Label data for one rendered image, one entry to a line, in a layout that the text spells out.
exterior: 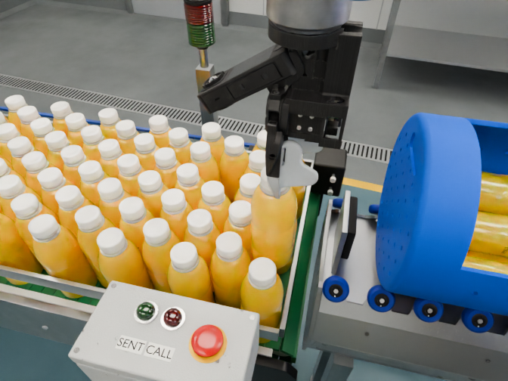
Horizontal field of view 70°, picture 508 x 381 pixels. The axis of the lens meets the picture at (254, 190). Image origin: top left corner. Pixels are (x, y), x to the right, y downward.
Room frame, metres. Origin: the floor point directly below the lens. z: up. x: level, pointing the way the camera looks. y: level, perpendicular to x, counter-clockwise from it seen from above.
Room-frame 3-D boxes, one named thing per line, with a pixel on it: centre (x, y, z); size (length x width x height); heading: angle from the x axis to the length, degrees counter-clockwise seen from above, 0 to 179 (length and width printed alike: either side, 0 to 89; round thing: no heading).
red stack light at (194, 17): (0.85, 0.12, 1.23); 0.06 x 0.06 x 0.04
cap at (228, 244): (0.33, 0.04, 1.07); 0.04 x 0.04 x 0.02
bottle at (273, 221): (0.35, -0.03, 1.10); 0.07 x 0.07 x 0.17
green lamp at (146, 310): (0.21, 0.13, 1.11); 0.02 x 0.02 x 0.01
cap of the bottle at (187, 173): (0.49, 0.12, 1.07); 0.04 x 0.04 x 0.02
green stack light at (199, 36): (0.85, 0.12, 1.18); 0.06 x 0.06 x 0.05
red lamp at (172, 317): (0.20, 0.10, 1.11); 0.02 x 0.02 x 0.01
